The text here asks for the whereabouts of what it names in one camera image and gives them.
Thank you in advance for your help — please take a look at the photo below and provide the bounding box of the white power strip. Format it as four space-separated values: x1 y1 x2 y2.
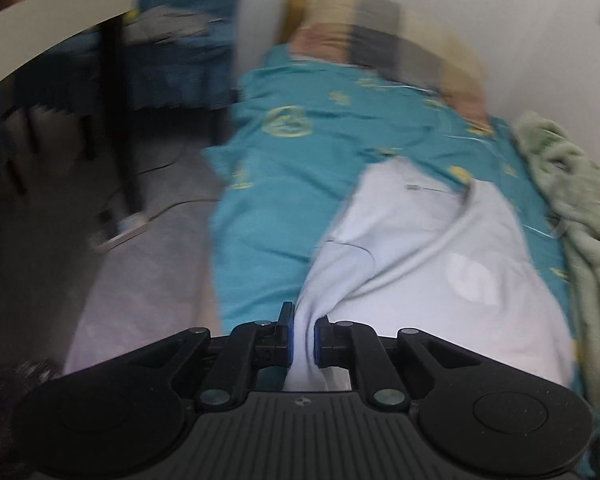
91 212 150 253

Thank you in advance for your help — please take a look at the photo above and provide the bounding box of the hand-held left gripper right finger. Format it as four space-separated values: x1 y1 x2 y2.
313 316 473 409

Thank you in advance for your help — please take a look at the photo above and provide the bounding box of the white garment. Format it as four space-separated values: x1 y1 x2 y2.
282 159 575 392

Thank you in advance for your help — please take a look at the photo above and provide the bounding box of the plaid pillow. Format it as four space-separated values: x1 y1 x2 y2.
280 0 488 128

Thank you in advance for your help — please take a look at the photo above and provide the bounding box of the teal printed bed sheet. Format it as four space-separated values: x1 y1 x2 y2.
203 42 593 478

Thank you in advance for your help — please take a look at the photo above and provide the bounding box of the grey cloth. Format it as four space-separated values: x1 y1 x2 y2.
130 5 226 43

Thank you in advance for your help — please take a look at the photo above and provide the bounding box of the green fleece blanket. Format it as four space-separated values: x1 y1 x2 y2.
510 111 600 461

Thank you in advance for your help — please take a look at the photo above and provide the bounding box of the blue covered chair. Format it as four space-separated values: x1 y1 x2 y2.
70 0 246 146

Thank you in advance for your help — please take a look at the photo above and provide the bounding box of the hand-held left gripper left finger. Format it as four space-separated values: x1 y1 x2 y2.
125 302 296 410

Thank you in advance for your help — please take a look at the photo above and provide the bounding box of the white table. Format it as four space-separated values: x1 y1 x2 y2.
0 0 152 221

